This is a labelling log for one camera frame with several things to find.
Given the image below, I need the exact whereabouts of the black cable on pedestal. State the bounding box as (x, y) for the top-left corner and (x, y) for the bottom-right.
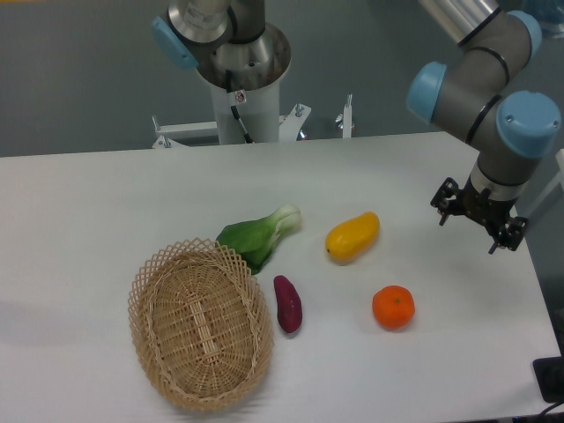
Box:
(225, 70), (256, 145)

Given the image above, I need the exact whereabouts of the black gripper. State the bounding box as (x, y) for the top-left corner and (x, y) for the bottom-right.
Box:
(430, 175), (529, 255)

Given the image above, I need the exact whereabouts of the orange fruit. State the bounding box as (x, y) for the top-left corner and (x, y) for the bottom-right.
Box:
(372, 286), (416, 330)

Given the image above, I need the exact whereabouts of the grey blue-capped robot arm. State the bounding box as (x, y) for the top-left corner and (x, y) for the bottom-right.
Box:
(151, 1), (561, 250)

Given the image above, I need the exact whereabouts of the white bracket with bolt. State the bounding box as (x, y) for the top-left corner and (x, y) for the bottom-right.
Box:
(335, 93), (355, 138)

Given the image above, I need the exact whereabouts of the yellow mango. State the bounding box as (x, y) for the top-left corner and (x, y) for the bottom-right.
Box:
(325, 211), (380, 263)

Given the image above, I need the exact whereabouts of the woven wicker basket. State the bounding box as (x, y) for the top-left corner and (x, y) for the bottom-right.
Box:
(128, 238), (274, 412)

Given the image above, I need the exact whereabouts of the purple sweet potato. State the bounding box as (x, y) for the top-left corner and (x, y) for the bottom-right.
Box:
(273, 275), (303, 334)

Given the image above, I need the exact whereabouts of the black device at table edge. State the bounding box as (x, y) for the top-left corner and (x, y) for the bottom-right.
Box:
(532, 357), (563, 403)

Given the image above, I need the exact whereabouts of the white metal base frame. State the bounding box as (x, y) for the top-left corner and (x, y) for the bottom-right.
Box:
(152, 103), (312, 149)

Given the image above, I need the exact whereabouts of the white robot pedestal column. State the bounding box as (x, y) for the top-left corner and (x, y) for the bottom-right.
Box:
(210, 82), (279, 145)

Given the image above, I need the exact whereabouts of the green bok choy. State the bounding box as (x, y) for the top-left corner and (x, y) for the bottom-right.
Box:
(216, 204), (301, 274)

